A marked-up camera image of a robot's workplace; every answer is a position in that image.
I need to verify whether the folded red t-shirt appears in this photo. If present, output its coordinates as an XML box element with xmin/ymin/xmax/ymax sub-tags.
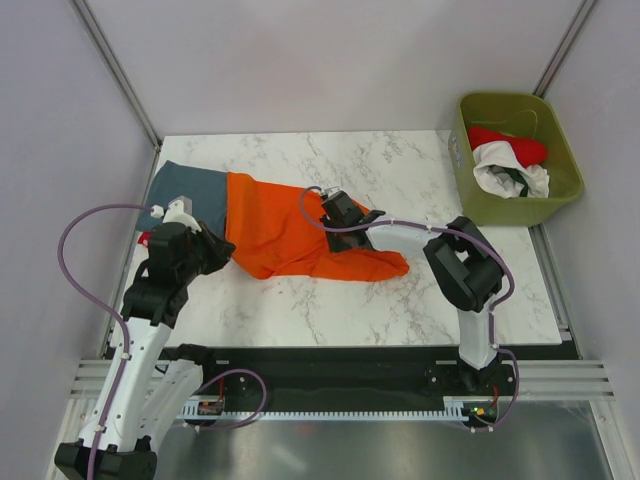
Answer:
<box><xmin>137</xmin><ymin>232</ymin><xmax>151</xmax><ymax>247</ymax></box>

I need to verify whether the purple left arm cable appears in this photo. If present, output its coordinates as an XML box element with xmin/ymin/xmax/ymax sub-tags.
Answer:
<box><xmin>56</xmin><ymin>202</ymin><xmax>161</xmax><ymax>480</ymax></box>

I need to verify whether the folded grey-blue t-shirt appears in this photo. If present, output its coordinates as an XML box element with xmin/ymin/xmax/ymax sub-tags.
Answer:
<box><xmin>144</xmin><ymin>161</ymin><xmax>227</xmax><ymax>238</ymax></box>

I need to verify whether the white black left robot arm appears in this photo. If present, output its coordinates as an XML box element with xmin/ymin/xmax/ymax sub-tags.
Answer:
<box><xmin>54</xmin><ymin>222</ymin><xmax>235</xmax><ymax>479</ymax></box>

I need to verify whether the olive green plastic bin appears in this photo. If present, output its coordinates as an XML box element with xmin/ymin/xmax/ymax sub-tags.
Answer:
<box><xmin>448</xmin><ymin>91</ymin><xmax>584</xmax><ymax>227</ymax></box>

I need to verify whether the left aluminium frame post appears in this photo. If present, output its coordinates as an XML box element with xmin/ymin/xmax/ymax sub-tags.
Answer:
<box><xmin>68</xmin><ymin>0</ymin><xmax>162</xmax><ymax>152</ymax></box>

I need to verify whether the orange t-shirt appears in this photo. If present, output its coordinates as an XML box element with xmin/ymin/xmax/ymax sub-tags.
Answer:
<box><xmin>225</xmin><ymin>172</ymin><xmax>410</xmax><ymax>282</ymax></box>

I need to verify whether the red garment in bin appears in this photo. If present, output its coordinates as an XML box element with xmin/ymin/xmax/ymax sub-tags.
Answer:
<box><xmin>467</xmin><ymin>126</ymin><xmax>548</xmax><ymax>168</ymax></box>

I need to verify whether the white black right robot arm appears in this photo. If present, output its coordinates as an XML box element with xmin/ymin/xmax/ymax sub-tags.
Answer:
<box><xmin>320</xmin><ymin>190</ymin><xmax>505</xmax><ymax>394</ymax></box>

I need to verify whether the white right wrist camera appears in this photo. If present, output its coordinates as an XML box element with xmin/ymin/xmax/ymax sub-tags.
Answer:
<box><xmin>320</xmin><ymin>186</ymin><xmax>342</xmax><ymax>200</ymax></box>

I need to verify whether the right aluminium frame post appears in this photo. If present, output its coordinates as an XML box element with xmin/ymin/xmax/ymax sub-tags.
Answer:
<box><xmin>532</xmin><ymin>0</ymin><xmax>600</xmax><ymax>98</ymax></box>

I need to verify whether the aluminium frame post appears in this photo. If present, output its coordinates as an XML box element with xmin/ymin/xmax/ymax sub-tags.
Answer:
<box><xmin>532</xmin><ymin>0</ymin><xmax>600</xmax><ymax>98</ymax></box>
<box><xmin>68</xmin><ymin>0</ymin><xmax>162</xmax><ymax>152</ymax></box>

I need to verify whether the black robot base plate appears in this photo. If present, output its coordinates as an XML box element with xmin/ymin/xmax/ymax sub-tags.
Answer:
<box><xmin>160</xmin><ymin>344</ymin><xmax>516</xmax><ymax>413</ymax></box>

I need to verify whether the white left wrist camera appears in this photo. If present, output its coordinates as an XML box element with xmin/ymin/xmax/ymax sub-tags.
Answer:
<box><xmin>150</xmin><ymin>196</ymin><xmax>202</xmax><ymax>233</ymax></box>

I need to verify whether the white garment in bin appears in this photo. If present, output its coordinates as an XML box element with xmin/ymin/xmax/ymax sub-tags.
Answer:
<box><xmin>472</xmin><ymin>141</ymin><xmax>550</xmax><ymax>199</ymax></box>

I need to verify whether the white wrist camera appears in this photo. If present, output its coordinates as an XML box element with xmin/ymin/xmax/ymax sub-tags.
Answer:
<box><xmin>320</xmin><ymin>186</ymin><xmax>342</xmax><ymax>200</ymax></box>
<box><xmin>150</xmin><ymin>196</ymin><xmax>202</xmax><ymax>233</ymax></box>

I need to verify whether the white slotted cable duct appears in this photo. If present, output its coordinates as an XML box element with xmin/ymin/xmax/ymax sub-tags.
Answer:
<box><xmin>177</xmin><ymin>397</ymin><xmax>499</xmax><ymax>423</ymax></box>

